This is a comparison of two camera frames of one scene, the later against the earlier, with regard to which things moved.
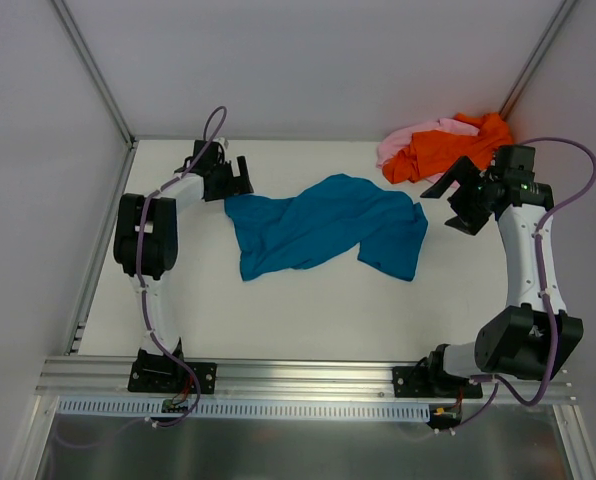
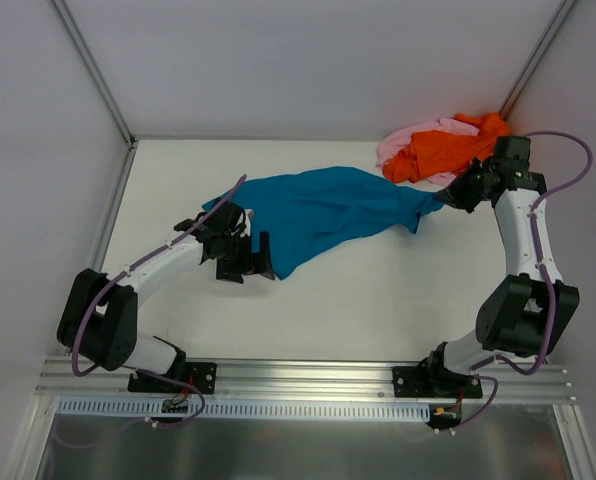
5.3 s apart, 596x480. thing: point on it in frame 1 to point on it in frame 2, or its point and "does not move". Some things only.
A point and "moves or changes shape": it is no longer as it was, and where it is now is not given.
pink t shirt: (404, 139) does not move
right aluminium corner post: (540, 54) does not move
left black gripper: (230, 180) to (245, 260)
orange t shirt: (432, 152) does not move
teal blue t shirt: (338, 213) moves or changes shape
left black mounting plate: (172, 377) does not move
